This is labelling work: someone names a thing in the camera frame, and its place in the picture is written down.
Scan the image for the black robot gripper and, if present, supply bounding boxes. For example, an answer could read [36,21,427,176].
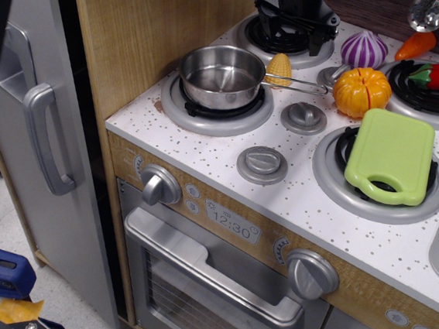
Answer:
[255,0,340,57]

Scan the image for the yellow toy corn cob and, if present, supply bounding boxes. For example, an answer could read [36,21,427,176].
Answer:
[264,53,292,87]

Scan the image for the back left stove burner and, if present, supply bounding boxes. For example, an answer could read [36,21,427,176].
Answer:
[234,14,334,70]

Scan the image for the stove burner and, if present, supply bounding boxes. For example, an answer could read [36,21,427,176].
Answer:
[380,60,439,130]
[234,14,334,70]
[160,73,274,137]
[307,121,439,229]

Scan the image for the front right stove burner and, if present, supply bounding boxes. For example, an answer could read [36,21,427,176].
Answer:
[307,121,439,229]

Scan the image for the front left stove burner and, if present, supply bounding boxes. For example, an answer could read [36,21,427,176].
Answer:
[160,73,274,137]

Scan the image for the back right stove burner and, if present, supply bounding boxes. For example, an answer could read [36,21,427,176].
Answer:
[380,60,439,130]

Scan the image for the grey stovetop knob back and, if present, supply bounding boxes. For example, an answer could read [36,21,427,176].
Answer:
[316,64,350,91]

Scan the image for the grey stovetop knob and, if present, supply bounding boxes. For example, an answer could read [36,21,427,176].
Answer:
[236,146,288,186]
[280,101,328,135]
[316,64,350,91]

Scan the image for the purple white toy onion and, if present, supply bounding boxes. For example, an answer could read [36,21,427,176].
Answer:
[341,31,389,69]

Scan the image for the small steel saucepan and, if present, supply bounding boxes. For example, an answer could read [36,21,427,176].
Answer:
[178,45,328,111]

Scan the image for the orange toy pumpkin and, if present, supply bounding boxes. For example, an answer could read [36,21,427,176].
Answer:
[332,67,393,118]

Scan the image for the grey stovetop knob middle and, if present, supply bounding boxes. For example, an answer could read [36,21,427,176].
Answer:
[280,101,328,135]

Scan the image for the orange toy carrot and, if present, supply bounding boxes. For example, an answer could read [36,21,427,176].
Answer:
[395,32,437,61]

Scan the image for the grey stovetop knob front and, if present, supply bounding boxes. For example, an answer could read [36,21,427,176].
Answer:
[236,146,288,186]

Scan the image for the clear faucet knob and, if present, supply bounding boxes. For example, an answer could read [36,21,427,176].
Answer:
[407,0,439,33]

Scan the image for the green toy cutting board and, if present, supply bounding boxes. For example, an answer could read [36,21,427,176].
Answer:
[344,108,435,207]

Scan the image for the oven clock display panel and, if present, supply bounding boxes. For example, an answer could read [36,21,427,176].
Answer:
[205,199,262,245]

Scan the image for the left oven dial knob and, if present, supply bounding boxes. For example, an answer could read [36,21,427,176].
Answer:
[141,163,182,206]

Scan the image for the oven dial knob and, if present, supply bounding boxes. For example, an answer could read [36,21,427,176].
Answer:
[141,163,182,206]
[286,248,340,300]

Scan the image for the right oven dial knob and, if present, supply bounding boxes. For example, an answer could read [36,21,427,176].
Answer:
[286,248,340,300]

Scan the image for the grey toy fridge door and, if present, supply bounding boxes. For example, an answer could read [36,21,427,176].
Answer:
[0,0,119,327]

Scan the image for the grey oven door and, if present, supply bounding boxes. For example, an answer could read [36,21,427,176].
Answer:
[117,180,329,329]

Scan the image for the yellow tape piece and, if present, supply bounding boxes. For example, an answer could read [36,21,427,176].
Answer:
[0,299,44,324]

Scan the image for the grey fridge door handle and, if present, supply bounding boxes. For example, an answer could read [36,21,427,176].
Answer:
[22,83,76,197]

